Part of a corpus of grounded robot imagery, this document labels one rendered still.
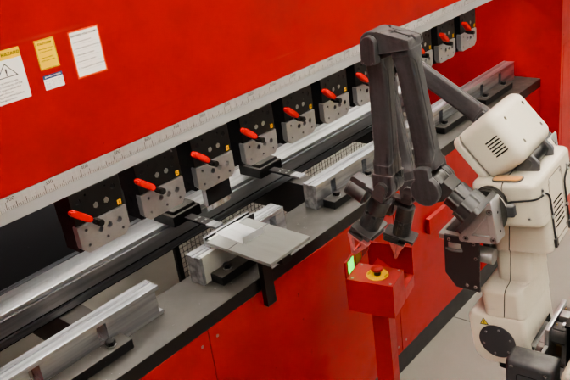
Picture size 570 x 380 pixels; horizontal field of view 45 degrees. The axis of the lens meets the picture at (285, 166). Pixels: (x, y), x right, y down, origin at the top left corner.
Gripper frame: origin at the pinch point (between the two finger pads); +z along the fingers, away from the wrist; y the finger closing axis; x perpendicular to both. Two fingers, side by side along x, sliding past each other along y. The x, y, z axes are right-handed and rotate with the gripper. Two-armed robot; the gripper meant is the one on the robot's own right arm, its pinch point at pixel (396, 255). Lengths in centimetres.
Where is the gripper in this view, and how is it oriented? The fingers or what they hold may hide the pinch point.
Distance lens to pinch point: 230.0
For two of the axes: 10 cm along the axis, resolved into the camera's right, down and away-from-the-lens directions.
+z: -0.9, 8.7, 4.8
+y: -8.9, -2.8, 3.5
